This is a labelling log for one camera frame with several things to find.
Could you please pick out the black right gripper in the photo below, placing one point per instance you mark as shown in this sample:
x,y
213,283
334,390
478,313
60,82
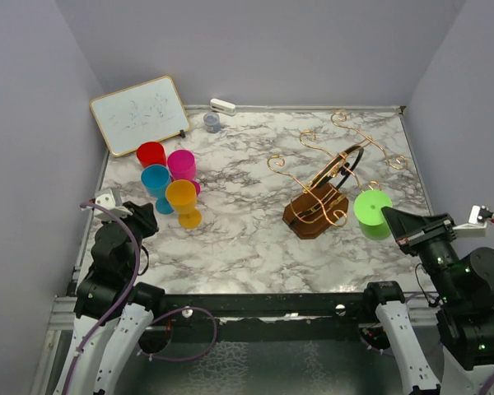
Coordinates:
x,y
411,229

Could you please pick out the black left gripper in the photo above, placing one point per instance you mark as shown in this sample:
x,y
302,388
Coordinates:
x,y
143,215

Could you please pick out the blue plastic wine glass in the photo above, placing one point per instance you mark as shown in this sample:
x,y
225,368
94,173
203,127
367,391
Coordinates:
x,y
156,179

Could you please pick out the yellow plastic wine glass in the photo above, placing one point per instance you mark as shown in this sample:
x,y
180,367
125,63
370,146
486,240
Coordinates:
x,y
182,196

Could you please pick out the green plastic wine glass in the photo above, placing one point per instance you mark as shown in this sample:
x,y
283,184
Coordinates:
x,y
368,210

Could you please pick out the red plastic wine glass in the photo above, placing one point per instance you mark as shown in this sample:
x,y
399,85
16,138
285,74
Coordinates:
x,y
151,153

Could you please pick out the magenta plastic wine glass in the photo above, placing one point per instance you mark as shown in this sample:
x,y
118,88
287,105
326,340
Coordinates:
x,y
182,165

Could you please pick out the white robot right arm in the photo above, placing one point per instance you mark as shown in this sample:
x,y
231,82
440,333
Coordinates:
x,y
465,305

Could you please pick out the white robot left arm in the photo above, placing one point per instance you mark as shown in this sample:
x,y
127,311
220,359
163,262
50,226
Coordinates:
x,y
112,309

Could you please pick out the gold framed whiteboard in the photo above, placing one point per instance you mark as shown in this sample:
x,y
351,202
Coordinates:
x,y
148,112

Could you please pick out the small blue glass jar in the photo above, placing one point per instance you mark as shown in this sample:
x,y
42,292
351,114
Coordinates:
x,y
212,122

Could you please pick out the white eraser block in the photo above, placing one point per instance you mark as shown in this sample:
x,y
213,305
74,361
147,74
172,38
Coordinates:
x,y
222,107

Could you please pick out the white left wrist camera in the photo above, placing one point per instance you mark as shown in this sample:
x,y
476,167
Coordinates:
x,y
109,201

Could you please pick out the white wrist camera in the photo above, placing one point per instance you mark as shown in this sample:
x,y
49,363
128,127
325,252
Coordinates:
x,y
109,201
478,221

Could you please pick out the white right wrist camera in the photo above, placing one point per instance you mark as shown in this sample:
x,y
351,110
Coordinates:
x,y
478,221

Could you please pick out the copper wire glass rack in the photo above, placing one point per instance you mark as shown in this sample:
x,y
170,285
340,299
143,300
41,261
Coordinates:
x,y
322,203

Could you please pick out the black metal base frame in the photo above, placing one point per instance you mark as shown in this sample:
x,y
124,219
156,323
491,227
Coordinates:
x,y
263,317

